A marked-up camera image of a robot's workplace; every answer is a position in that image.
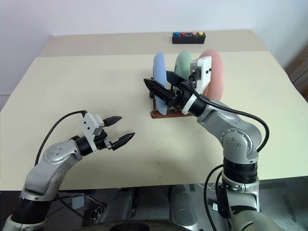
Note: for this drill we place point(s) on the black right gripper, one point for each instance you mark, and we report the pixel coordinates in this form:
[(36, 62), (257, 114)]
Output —
[(183, 96)]

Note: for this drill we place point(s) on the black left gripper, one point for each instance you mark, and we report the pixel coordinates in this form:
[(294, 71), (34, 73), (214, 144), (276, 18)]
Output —
[(102, 142)]

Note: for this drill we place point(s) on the blue plastic plate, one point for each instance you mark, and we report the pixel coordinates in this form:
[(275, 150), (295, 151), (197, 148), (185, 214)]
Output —
[(159, 67)]

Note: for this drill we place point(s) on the green plastic plate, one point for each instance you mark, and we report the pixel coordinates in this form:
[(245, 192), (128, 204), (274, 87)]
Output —
[(183, 62)]

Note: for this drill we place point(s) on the pink-red plastic plate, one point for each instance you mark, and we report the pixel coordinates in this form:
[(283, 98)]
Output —
[(216, 72)]

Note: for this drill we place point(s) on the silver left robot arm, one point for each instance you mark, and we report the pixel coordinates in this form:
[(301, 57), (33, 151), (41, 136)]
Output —
[(48, 166)]

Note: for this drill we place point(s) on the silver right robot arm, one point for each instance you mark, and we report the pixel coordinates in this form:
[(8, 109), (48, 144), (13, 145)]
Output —
[(238, 139)]

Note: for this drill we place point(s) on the wooden dish rack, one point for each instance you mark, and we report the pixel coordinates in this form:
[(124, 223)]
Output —
[(173, 115)]

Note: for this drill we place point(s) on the black button box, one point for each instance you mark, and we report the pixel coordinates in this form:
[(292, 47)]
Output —
[(188, 39)]

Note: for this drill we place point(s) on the dark grey rounded leg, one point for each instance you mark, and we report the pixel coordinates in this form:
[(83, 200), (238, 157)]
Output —
[(183, 207), (122, 207)]

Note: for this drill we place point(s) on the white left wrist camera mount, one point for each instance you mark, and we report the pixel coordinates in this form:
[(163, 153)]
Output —
[(92, 124)]

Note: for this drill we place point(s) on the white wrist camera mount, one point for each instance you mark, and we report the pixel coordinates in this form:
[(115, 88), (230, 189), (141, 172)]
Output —
[(92, 124), (204, 72)]

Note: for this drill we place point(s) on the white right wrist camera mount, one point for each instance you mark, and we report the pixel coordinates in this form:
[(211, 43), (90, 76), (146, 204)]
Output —
[(204, 72)]

